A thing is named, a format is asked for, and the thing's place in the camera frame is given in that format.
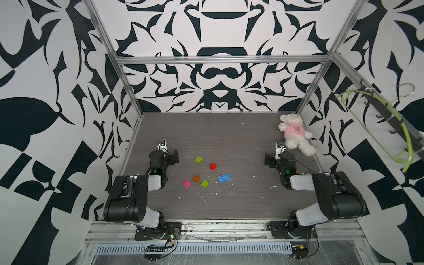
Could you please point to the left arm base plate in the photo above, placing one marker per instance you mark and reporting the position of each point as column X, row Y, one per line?
column 165, row 231

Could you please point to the lime green lego brick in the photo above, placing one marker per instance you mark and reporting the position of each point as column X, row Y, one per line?
column 205, row 184
column 198, row 159

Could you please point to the magenta lego brick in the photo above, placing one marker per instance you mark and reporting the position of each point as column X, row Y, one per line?
column 187, row 183

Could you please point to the black connector box right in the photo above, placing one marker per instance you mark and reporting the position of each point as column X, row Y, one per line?
column 299, row 252

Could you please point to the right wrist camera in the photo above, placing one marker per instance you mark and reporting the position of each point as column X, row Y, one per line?
column 280, row 148

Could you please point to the red lego brick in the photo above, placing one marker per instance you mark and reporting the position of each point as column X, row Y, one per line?
column 213, row 166

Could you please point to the white teddy bear pink shirt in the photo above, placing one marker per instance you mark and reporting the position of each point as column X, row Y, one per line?
column 295, row 136

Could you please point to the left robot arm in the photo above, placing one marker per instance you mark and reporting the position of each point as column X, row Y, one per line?
column 128, row 197

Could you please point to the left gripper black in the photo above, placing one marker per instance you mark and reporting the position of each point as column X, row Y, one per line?
column 171, row 159

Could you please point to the black wall hook rack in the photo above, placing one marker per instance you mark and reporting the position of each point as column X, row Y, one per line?
column 387, row 115

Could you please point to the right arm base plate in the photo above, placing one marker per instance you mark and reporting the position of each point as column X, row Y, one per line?
column 286, row 230

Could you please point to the black connector box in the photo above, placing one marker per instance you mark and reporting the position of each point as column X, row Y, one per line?
column 299, row 252
column 153, row 253

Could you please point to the green clothes hanger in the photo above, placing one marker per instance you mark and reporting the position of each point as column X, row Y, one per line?
column 393, row 145

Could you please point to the white vent grille strip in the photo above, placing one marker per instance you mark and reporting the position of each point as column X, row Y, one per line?
column 186, row 248

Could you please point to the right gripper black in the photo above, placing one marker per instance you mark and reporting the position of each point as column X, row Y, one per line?
column 272, row 160

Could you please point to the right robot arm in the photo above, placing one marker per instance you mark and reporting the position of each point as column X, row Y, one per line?
column 337, row 197

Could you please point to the blue long lego brick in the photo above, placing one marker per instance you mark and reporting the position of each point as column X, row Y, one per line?
column 224, row 178

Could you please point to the black connector box left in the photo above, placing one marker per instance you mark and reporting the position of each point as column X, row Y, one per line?
column 153, row 253

